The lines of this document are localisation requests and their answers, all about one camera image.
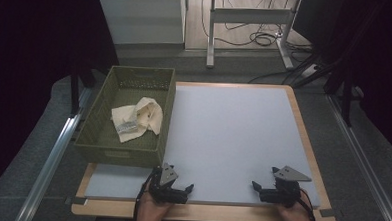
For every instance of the white cabinet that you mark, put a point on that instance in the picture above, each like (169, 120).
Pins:
(141, 19)

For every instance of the green woven basket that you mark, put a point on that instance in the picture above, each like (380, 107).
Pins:
(99, 139)

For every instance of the cream cloth with egg print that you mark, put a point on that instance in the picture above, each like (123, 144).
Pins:
(150, 113)

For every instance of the white desk frame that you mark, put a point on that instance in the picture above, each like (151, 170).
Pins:
(251, 16)

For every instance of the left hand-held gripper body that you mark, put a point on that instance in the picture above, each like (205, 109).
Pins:
(162, 192)

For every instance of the black tape piece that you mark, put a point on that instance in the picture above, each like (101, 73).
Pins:
(327, 213)
(79, 200)

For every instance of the aluminium rail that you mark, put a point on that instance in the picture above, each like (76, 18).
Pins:
(368, 171)
(53, 164)

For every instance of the white power strip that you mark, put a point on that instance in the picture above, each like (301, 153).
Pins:
(310, 70)

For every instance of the dark curtain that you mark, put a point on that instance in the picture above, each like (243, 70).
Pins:
(382, 65)
(29, 66)

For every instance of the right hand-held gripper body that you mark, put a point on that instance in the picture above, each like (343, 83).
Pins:
(285, 192)

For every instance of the black post stand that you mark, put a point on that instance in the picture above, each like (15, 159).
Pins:
(74, 91)

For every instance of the black tripod stand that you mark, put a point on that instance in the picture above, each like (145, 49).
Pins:
(346, 97)

